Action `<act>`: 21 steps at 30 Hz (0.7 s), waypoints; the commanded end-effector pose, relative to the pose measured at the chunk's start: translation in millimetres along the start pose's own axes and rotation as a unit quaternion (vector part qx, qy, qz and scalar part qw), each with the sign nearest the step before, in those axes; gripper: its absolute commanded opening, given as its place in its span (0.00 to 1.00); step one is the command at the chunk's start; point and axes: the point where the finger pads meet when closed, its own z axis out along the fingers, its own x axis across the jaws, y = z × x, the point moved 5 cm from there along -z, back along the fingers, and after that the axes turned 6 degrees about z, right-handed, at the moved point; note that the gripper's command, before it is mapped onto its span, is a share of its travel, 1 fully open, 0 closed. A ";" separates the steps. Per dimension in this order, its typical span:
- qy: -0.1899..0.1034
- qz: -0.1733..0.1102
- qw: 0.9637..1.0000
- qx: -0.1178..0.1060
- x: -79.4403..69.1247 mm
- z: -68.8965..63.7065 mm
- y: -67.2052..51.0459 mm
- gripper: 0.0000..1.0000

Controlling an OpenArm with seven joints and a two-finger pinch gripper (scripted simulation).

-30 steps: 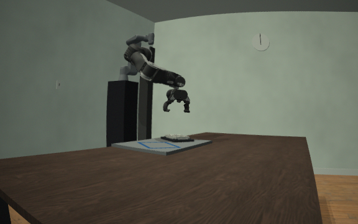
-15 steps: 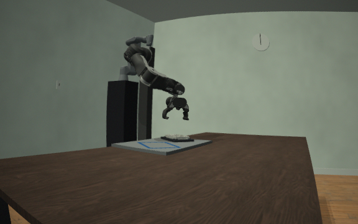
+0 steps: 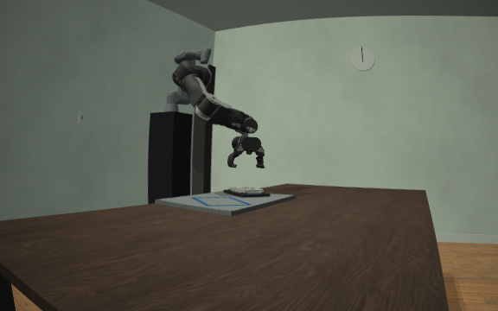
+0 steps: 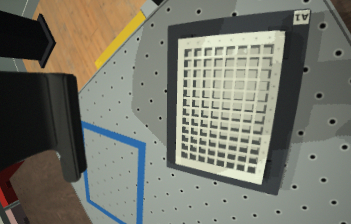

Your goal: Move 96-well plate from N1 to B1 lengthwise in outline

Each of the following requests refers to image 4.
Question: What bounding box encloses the dark grey rectangular frame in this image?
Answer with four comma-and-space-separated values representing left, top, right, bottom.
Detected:
167, 8, 311, 196

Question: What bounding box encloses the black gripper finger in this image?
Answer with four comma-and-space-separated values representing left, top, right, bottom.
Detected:
0, 71, 87, 183

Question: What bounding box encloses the blue tape outline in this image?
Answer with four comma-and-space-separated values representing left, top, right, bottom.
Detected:
81, 121, 146, 224

